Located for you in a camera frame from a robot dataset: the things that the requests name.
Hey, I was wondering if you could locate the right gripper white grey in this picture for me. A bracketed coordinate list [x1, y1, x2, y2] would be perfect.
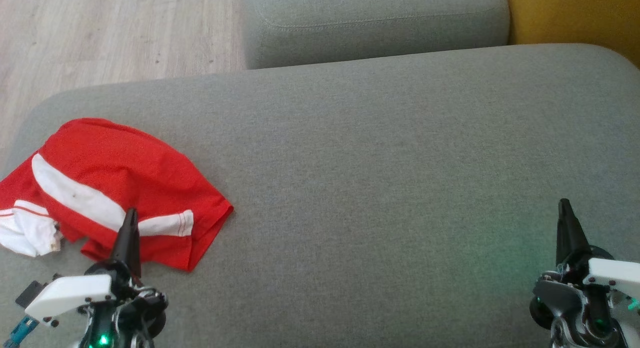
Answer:
[530, 198, 640, 348]

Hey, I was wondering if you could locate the wide yellow sofa back cushion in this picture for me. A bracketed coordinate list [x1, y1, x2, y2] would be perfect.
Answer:
[504, 0, 640, 68]

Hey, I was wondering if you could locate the left camera blue cable plug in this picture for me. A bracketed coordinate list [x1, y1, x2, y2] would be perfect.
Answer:
[2, 315, 40, 347]

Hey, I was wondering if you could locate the grey and yellow sofa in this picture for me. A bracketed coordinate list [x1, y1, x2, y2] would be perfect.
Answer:
[0, 44, 640, 348]

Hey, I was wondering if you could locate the long grey sofa seat cushion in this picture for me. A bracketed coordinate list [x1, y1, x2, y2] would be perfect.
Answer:
[240, 0, 511, 70]

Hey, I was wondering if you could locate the red shorts white stripe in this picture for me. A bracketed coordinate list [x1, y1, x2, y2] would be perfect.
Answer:
[30, 118, 235, 272]

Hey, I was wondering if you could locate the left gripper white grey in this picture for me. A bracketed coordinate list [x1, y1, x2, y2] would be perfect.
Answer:
[25, 208, 168, 348]

